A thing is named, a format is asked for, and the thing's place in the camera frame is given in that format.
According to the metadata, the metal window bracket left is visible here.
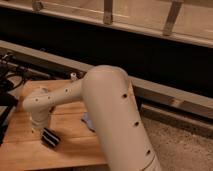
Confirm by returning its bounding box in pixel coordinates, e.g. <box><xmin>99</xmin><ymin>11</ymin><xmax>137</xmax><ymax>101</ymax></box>
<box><xmin>32</xmin><ymin>0</ymin><xmax>43</xmax><ymax>12</ymax></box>

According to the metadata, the metal window bracket right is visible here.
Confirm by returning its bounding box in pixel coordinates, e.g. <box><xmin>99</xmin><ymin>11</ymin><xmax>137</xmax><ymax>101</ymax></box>
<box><xmin>162</xmin><ymin>0</ymin><xmax>184</xmax><ymax>36</ymax></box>

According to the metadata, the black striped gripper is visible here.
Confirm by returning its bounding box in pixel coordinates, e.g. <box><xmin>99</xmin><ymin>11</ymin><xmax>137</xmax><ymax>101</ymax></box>
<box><xmin>41</xmin><ymin>128</ymin><xmax>61</xmax><ymax>148</ymax></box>

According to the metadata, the metal window bracket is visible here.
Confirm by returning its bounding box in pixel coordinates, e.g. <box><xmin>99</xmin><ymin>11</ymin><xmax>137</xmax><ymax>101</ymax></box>
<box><xmin>32</xmin><ymin>0</ymin><xmax>43</xmax><ymax>12</ymax></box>
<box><xmin>103</xmin><ymin>0</ymin><xmax>113</xmax><ymax>25</ymax></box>
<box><xmin>162</xmin><ymin>0</ymin><xmax>184</xmax><ymax>36</ymax></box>

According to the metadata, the clear glass bottle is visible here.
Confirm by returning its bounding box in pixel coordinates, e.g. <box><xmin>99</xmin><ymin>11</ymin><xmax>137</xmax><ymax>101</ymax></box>
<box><xmin>70</xmin><ymin>72</ymin><xmax>78</xmax><ymax>81</ymax></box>

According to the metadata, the metal window bracket middle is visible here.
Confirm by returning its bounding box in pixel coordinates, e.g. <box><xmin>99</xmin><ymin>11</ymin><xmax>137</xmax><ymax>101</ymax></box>
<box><xmin>103</xmin><ymin>0</ymin><xmax>113</xmax><ymax>25</ymax></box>

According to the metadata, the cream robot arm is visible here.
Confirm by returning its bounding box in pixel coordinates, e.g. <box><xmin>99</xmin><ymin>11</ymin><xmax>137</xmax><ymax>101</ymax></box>
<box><xmin>23</xmin><ymin>65</ymin><xmax>162</xmax><ymax>171</ymax></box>

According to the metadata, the black cables and equipment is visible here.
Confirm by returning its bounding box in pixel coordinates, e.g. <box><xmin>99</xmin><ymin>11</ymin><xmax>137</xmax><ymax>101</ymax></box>
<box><xmin>0</xmin><ymin>51</ymin><xmax>31</xmax><ymax>147</ymax></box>

